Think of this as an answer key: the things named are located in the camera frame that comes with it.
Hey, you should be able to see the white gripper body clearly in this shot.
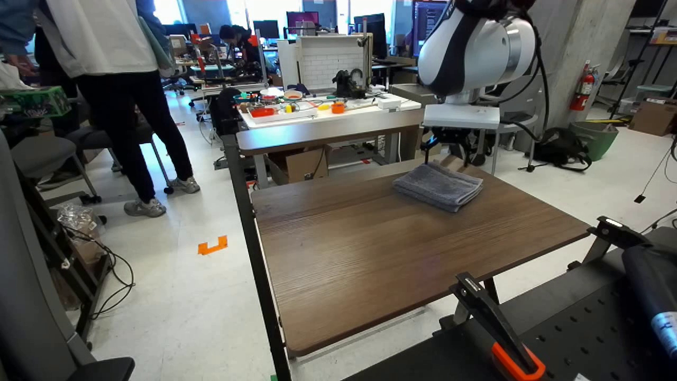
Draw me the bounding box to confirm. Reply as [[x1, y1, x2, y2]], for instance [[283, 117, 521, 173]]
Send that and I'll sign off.
[[421, 102, 504, 134]]

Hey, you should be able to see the grey towel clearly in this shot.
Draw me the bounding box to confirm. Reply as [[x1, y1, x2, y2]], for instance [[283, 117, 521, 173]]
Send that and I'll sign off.
[[392, 164, 486, 214]]

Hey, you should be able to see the black bag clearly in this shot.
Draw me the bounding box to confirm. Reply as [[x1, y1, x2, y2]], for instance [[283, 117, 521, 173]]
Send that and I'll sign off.
[[531, 126, 593, 171]]

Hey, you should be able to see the black device on table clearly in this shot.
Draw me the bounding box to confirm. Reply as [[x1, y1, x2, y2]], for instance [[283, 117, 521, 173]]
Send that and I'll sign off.
[[330, 66, 370, 99]]

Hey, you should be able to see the white table with parts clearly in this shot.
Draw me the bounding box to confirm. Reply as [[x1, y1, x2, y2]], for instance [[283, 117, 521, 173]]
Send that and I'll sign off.
[[238, 86, 423, 132]]

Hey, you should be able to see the green bin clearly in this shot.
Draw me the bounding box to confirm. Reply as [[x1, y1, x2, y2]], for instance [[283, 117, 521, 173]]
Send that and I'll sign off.
[[569, 120, 621, 164]]

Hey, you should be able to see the red fire extinguisher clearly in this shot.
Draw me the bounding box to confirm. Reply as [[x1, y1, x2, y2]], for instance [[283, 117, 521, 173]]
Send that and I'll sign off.
[[567, 60, 600, 114]]

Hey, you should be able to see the white pegboard panel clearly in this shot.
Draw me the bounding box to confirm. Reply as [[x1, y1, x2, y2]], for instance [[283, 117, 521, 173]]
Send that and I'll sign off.
[[278, 32, 374, 93]]

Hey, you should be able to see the cardboard box under bench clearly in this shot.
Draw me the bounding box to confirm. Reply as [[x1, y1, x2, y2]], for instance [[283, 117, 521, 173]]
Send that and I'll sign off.
[[266, 147, 330, 186]]

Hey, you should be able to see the computer monitor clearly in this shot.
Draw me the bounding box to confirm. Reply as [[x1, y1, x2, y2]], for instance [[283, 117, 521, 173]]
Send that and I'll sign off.
[[283, 8, 324, 38]]

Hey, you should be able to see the cardboard box by shelf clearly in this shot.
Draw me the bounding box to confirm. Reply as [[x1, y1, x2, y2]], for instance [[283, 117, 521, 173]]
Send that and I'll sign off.
[[629, 97, 677, 137]]

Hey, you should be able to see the metal storage shelf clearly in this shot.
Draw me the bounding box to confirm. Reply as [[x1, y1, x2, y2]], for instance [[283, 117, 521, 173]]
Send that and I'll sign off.
[[610, 0, 677, 118]]

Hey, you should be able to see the black perforated mounting board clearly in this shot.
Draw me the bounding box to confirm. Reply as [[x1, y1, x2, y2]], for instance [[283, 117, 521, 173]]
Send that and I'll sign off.
[[345, 243, 677, 381]]

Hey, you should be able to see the seated person in background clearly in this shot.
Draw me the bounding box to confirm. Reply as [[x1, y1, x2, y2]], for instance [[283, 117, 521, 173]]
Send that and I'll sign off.
[[216, 23, 264, 81]]

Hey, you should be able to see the standing person in white shirt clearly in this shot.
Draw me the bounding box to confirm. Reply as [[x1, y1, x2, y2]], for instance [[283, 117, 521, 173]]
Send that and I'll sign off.
[[0, 0, 203, 221]]

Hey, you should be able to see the clear plastic bag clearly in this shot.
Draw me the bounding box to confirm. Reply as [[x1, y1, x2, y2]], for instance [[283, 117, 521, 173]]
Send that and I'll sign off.
[[55, 204, 101, 239]]

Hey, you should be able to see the green tissue box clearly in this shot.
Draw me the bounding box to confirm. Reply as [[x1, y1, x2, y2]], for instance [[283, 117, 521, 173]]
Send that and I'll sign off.
[[0, 83, 74, 118]]

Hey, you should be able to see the grey office chair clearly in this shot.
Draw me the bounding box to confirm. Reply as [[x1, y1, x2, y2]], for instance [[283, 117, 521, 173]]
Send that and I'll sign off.
[[0, 130, 138, 381]]

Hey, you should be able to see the black clamp with orange handle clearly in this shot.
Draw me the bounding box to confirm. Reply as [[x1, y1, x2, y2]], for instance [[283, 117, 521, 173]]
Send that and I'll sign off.
[[448, 272, 550, 381]]

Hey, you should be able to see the black floor cable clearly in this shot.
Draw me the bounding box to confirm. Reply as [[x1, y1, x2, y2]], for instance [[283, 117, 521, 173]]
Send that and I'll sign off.
[[90, 238, 138, 321]]

